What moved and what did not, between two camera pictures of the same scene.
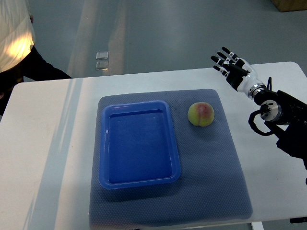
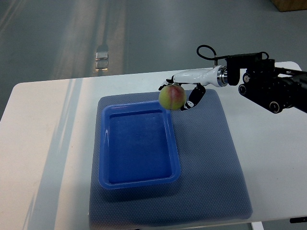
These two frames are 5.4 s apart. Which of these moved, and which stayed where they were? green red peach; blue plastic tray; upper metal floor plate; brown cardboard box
Moved: green red peach
Stayed: brown cardboard box; blue plastic tray; upper metal floor plate
